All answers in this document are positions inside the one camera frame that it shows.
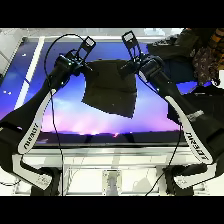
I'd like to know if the orange striped garment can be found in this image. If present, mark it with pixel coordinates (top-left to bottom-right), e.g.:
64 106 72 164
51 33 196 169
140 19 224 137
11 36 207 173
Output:
209 27 224 72

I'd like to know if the black cable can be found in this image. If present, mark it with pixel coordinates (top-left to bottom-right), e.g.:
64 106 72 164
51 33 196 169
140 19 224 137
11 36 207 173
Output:
145 122 185 197
44 33 88 197

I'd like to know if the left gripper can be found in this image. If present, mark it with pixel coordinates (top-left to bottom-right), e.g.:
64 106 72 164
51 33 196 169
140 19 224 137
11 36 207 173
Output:
65 53 94 74

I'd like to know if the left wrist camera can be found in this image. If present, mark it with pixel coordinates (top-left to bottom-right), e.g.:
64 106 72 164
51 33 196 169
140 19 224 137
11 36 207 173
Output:
76 35 97 62

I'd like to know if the dark flowered garment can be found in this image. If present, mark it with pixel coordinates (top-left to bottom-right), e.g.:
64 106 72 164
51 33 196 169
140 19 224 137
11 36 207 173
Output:
191 44 220 87

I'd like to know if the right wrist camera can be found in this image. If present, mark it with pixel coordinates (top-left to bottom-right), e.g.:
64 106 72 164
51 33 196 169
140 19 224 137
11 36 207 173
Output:
121 30 143 64

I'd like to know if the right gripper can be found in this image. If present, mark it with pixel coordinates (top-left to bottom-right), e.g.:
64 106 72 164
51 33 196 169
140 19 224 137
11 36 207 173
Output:
119 56 148 78

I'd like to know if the silver frame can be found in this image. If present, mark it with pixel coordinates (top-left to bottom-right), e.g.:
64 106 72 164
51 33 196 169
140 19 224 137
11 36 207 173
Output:
0 145 224 197

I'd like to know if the black garment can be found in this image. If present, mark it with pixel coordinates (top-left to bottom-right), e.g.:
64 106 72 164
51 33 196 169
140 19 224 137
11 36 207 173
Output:
167 84 224 136
146 28 202 62
81 59 139 120

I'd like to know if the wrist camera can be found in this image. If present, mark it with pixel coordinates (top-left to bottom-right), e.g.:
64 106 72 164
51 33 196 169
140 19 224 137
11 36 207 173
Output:
121 30 143 64
76 35 97 62

